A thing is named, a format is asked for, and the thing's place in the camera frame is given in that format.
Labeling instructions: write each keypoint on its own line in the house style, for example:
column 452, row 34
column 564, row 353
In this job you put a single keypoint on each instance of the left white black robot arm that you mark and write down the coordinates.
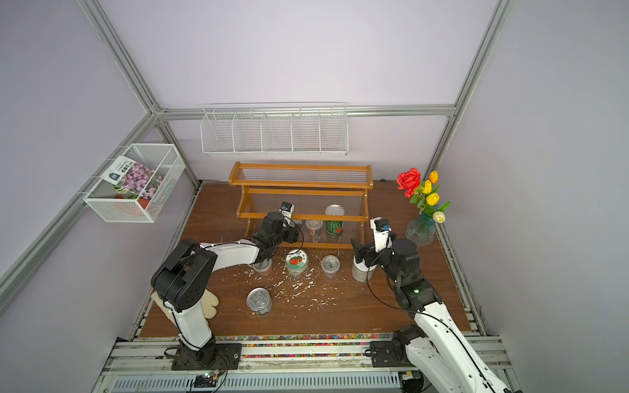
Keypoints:
column 181, row 281

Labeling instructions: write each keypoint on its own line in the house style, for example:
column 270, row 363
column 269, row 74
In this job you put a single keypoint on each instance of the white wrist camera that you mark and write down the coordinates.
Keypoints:
column 381, row 233
column 287, row 209

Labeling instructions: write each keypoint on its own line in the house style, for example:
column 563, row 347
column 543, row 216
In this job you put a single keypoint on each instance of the white wire basket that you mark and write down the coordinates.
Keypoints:
column 113, row 208

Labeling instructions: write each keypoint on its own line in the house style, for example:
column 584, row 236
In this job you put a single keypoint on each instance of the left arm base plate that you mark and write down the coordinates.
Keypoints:
column 212, row 357

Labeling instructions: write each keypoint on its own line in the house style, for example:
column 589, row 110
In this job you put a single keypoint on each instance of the clear jar silver lid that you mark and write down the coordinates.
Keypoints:
column 259, row 301

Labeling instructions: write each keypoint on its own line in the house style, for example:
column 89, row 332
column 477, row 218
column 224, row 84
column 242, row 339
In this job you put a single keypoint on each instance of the glass vase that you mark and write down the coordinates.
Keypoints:
column 421, row 231

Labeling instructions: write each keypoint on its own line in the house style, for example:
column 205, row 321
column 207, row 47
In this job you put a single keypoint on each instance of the wooden two-tier shelf rack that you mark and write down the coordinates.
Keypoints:
column 317, row 192

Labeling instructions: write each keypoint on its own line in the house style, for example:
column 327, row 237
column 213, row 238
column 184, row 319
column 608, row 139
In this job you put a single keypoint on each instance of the cream work glove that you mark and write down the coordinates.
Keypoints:
column 209, row 302

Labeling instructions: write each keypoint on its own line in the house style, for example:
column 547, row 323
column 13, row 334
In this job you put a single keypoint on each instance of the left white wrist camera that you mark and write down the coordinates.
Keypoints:
column 287, row 209

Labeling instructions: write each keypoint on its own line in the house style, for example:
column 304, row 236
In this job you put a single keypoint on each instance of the clear jar purple label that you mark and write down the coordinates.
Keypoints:
column 330, row 265

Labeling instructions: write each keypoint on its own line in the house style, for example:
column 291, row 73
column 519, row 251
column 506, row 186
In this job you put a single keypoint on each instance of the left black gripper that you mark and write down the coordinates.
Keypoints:
column 293, row 234

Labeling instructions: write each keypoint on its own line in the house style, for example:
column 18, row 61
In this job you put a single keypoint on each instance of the red rose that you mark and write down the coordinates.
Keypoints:
column 408, row 181

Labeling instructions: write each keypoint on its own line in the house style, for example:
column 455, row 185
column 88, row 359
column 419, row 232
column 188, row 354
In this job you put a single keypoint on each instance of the clear jar red label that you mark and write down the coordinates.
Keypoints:
column 263, row 268

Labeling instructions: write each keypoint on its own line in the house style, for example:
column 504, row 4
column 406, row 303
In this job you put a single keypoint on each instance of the strawberry lid seed jar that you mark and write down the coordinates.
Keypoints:
column 296, row 263

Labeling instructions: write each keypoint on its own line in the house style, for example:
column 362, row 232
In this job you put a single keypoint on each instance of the white wire wall shelf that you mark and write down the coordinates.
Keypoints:
column 275, row 129

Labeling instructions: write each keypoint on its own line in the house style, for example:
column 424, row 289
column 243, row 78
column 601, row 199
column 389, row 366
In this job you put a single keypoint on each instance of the small clear jar red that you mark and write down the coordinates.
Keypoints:
column 314, row 227

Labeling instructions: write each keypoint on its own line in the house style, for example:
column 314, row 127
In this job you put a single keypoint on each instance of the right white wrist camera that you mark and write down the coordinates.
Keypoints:
column 381, row 233

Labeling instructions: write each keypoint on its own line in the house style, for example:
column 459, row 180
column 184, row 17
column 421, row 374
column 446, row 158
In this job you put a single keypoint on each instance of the yellow tulips bunch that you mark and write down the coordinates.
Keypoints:
column 427, row 199

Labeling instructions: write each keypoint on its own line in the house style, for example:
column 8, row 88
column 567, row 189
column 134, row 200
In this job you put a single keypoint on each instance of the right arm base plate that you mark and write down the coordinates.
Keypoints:
column 387, row 354

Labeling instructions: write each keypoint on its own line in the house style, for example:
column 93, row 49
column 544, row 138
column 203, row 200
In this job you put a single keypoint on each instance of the watermelon print jar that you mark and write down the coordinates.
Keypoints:
column 334, row 227

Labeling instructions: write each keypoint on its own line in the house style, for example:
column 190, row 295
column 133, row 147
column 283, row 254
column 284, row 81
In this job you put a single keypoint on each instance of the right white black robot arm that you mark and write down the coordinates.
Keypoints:
column 433, row 344

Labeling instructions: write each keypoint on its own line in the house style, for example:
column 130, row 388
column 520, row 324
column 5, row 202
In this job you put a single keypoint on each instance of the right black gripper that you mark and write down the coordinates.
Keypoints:
column 360, row 253

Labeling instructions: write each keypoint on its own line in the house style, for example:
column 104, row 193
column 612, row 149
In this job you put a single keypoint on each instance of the purple flower seed packet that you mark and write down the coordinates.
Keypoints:
column 132, row 179

